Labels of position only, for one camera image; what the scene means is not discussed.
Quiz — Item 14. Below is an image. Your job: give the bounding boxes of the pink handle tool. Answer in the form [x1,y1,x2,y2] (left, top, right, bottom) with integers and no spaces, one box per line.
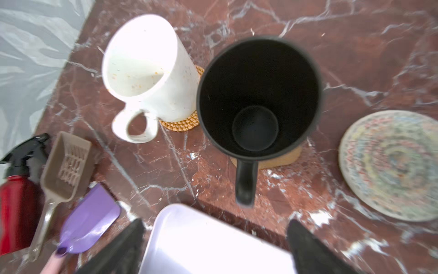
[40,252,67,274]

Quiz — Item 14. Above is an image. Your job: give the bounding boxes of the red black pliers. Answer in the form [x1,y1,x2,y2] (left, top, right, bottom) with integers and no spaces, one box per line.
[1,133,50,255]

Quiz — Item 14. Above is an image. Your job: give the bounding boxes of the beige slotted plastic basket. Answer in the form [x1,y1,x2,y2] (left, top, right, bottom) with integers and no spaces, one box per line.
[29,131,94,262]

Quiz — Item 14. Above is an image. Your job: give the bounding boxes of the round woven rattan coaster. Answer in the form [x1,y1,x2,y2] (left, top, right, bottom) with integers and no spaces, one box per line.
[157,64,204,132]

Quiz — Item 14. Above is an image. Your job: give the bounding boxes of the multicolour woven round coaster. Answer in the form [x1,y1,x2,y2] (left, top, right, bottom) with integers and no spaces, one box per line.
[338,110,438,222]

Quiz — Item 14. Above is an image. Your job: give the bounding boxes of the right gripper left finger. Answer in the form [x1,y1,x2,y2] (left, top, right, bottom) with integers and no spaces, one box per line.
[77,219,145,274]

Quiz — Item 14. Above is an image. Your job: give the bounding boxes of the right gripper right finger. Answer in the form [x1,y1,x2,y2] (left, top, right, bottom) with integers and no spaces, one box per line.
[286,219,357,274]

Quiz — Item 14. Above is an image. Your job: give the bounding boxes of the purple object on table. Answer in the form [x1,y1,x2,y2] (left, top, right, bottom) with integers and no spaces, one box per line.
[55,183,121,258]

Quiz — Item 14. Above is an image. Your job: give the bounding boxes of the black mug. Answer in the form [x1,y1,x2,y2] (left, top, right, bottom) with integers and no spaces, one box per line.
[197,35,323,207]

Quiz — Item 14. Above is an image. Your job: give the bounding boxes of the lavender plastic tray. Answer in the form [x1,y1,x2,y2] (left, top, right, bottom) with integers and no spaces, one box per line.
[139,204,296,274]

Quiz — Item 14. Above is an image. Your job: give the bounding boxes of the cork paw shaped coaster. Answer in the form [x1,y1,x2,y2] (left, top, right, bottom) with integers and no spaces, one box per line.
[230,145,303,170]

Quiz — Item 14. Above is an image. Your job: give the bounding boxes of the white speckled mug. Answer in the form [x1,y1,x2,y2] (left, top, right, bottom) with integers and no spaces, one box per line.
[102,14,200,143]

